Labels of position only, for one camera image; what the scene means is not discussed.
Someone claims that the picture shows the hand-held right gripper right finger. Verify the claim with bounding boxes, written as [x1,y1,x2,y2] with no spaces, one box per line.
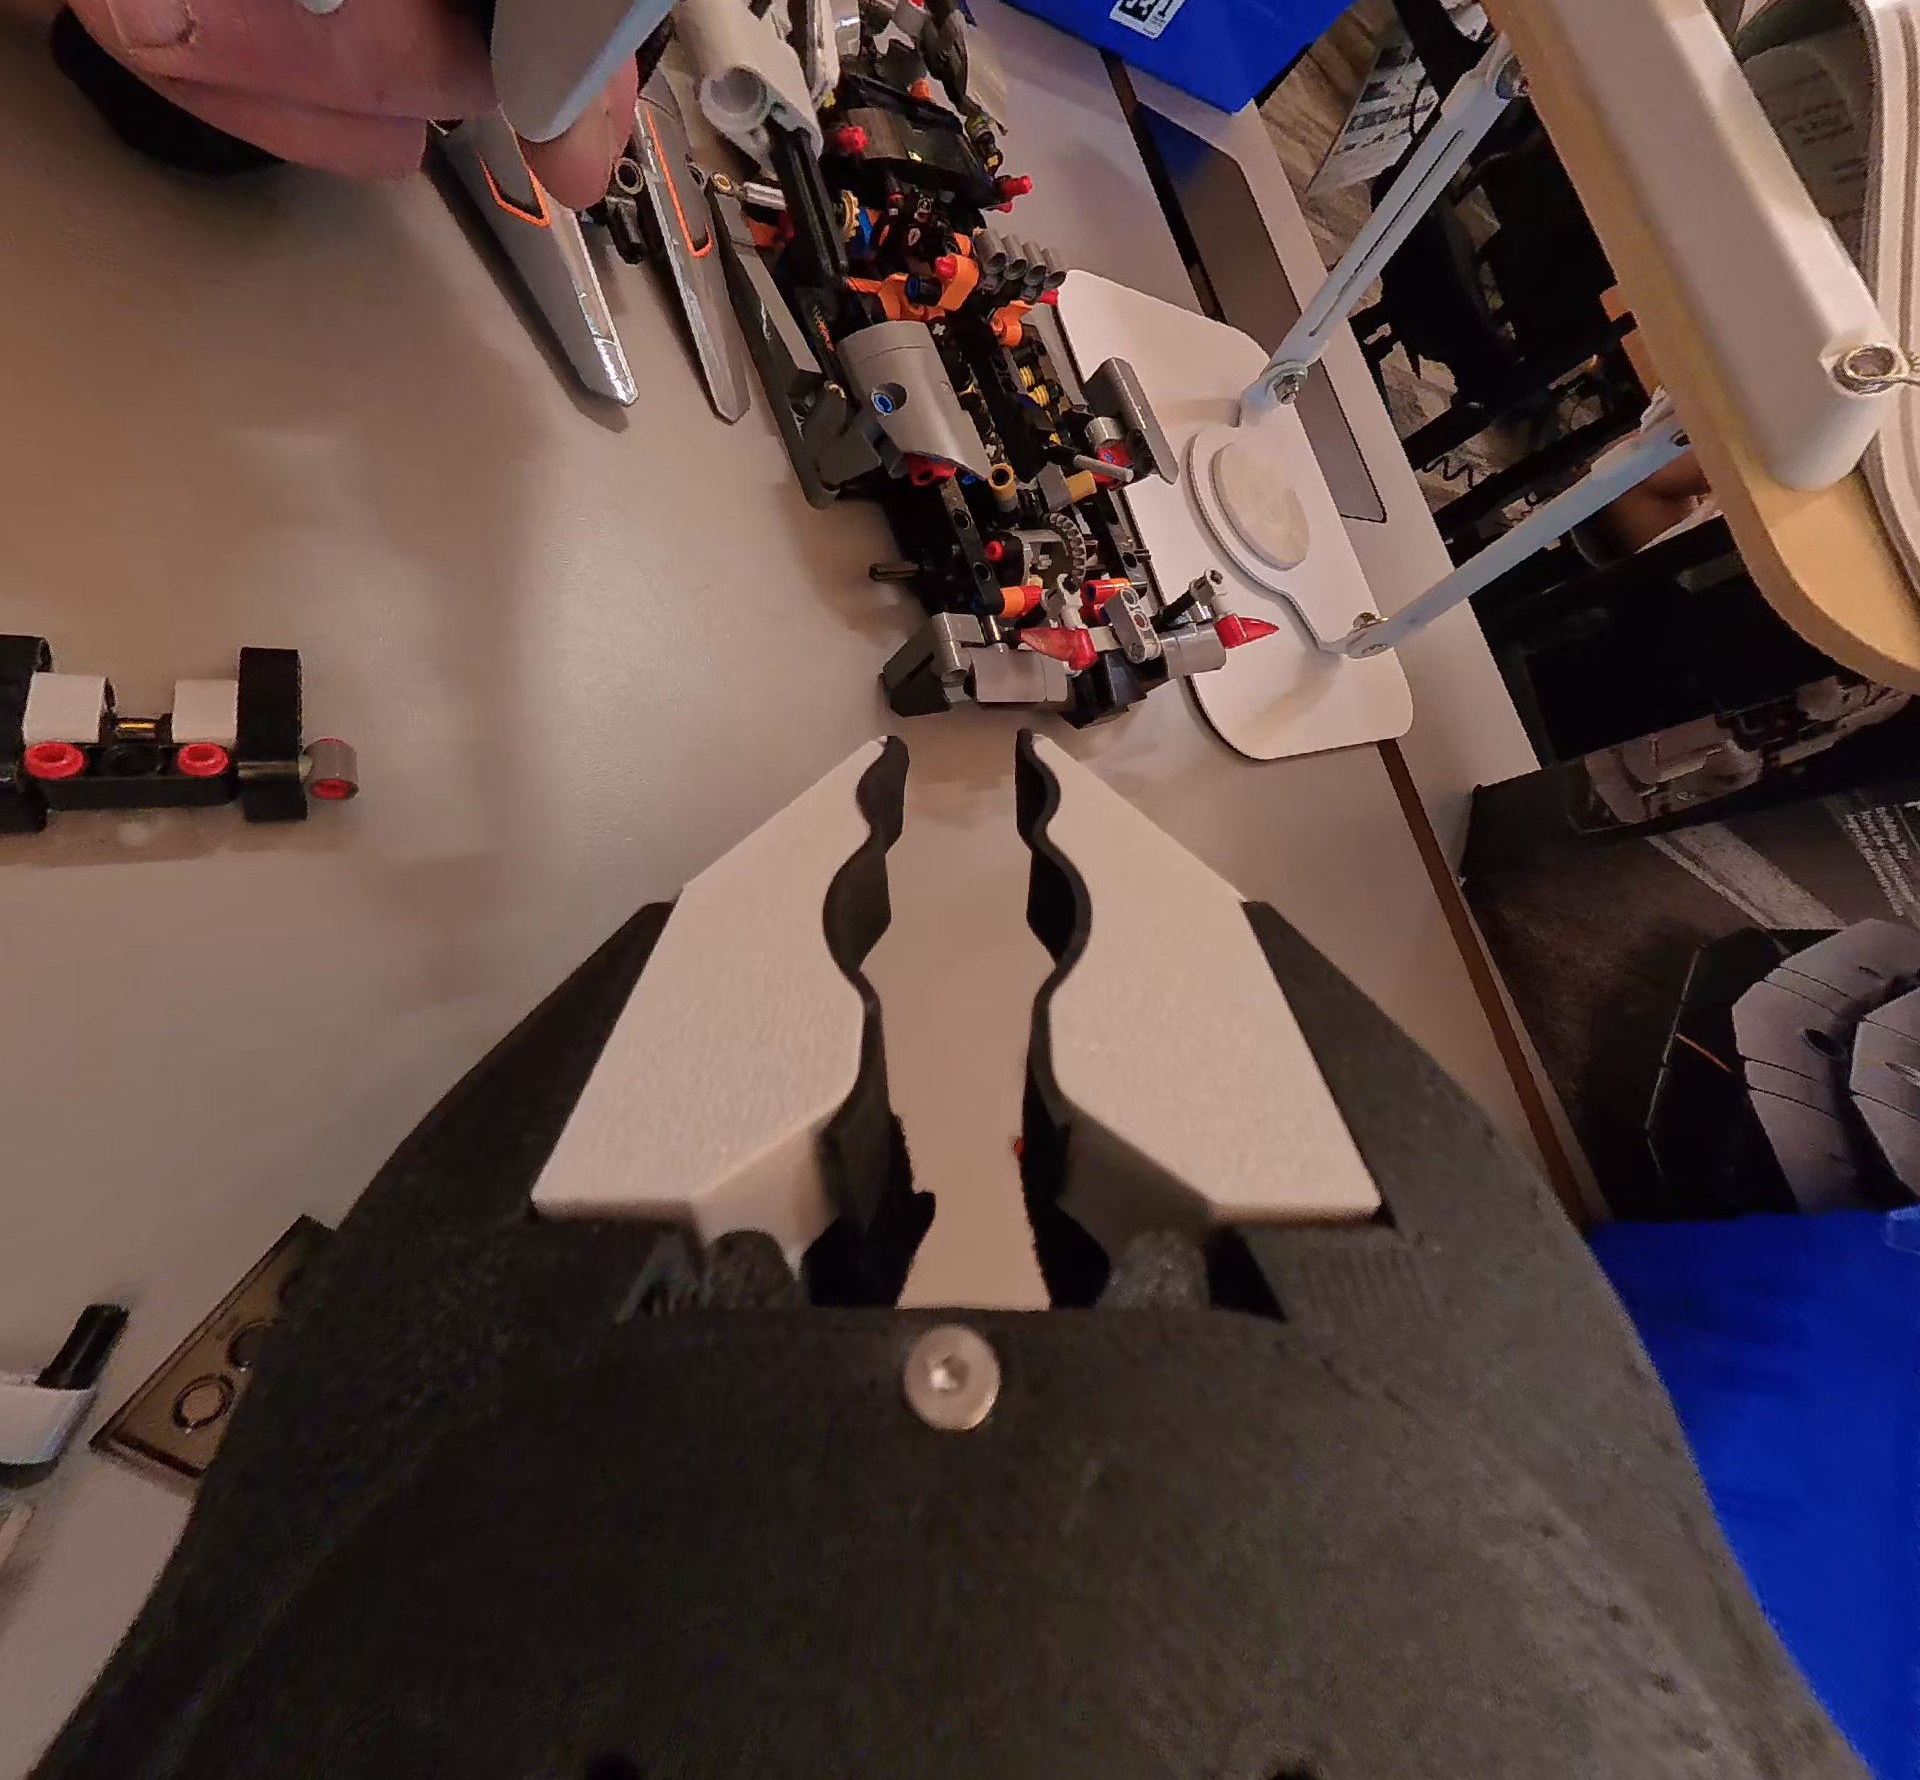
[1014,731,1385,1279]

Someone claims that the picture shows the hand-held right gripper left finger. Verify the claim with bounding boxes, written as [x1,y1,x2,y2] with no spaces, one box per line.
[530,735,915,1305]

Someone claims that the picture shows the light grey lego connector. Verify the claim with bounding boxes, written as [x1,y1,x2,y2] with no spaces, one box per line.
[684,0,832,162]

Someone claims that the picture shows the grey lego fin assembly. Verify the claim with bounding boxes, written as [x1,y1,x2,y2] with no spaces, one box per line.
[428,100,756,430]

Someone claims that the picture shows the lego technic car chassis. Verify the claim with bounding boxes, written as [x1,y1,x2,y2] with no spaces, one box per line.
[707,0,1286,732]

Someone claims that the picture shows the black flat lego plate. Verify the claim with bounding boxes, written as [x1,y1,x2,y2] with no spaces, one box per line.
[90,1213,335,1483]

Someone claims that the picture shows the black lego subassembly red pins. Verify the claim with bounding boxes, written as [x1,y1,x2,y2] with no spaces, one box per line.
[0,636,362,838]

